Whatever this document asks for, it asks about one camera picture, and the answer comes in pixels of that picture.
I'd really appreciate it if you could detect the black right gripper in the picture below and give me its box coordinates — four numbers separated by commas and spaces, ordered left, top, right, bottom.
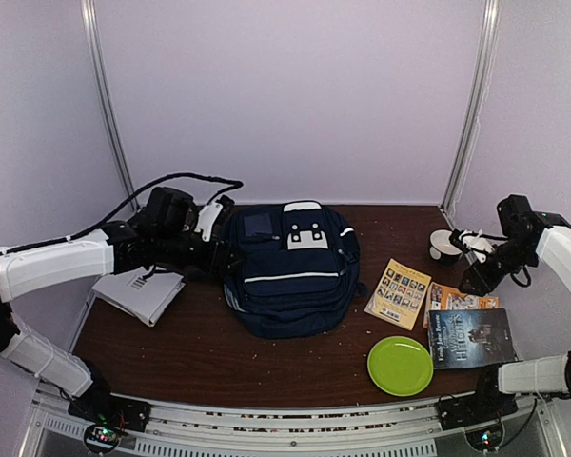
459, 237, 535, 296

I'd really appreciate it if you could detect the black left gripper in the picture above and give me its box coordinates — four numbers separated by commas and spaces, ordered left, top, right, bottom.
155, 230, 249, 278

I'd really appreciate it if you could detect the navy blue student backpack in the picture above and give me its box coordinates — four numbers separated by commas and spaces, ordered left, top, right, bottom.
222, 201, 368, 339

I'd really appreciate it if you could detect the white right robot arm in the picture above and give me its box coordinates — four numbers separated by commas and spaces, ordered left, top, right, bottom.
449, 194, 571, 421

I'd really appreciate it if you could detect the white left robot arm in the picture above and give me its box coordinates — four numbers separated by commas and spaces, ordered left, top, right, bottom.
0, 187, 237, 423

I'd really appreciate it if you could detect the white and black bowl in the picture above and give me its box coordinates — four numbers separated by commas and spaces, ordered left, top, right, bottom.
428, 229, 463, 266

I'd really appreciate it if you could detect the orange cartoon booklet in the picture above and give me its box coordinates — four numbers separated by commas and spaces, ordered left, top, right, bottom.
423, 282, 499, 329

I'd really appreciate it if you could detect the dark Wuthering Heights book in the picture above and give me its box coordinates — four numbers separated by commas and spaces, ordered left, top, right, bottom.
428, 308, 517, 370

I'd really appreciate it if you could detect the white paperback book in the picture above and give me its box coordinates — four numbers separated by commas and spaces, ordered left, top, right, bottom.
92, 268, 186, 328

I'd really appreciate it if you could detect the yellow portrait grid booklet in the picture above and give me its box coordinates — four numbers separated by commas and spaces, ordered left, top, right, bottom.
364, 259, 431, 330

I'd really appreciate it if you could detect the green plastic plate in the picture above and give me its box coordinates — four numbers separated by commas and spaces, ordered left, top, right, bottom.
366, 336, 434, 397

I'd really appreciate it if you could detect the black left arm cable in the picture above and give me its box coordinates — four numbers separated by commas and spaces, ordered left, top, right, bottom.
66, 171, 245, 239

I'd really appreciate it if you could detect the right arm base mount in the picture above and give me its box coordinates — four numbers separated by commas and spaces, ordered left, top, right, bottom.
436, 393, 519, 453

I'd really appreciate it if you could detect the front aluminium rail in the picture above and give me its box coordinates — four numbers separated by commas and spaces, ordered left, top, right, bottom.
21, 375, 570, 457

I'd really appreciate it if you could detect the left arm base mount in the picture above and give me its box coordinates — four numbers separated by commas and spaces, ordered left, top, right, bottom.
68, 396, 151, 455

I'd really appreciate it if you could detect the right aluminium frame post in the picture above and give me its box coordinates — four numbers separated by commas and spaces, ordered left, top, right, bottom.
442, 0, 502, 218

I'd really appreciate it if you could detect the aluminium frame post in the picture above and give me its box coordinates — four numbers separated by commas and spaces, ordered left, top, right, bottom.
80, 0, 135, 197
442, 0, 502, 218

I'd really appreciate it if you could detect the left aluminium frame post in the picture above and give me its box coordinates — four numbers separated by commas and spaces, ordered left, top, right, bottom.
80, 0, 135, 197

